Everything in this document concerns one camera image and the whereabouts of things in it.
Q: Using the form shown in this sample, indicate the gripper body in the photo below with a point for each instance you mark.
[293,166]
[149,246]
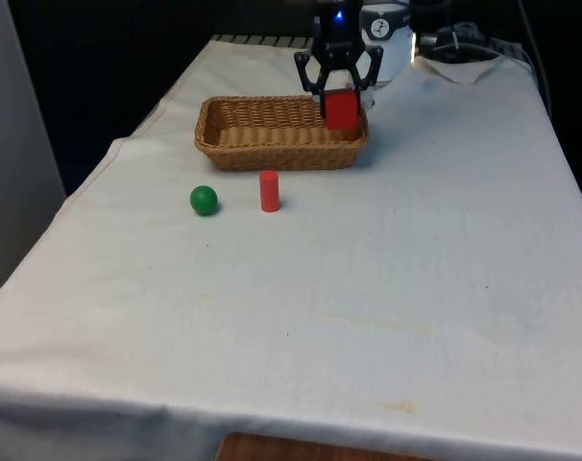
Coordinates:
[337,29]

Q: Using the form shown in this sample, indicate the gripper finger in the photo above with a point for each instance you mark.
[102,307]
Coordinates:
[310,86]
[368,72]

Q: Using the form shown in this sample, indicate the red cube block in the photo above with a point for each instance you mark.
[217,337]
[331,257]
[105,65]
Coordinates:
[341,110]

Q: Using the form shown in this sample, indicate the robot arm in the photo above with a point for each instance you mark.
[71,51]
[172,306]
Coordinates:
[392,53]

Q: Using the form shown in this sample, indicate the wicker basket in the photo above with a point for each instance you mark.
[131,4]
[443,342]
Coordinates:
[281,153]

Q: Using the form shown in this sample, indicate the red cylinder block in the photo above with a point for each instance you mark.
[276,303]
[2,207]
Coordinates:
[270,192]

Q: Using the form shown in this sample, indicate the green ball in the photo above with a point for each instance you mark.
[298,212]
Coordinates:
[204,201]

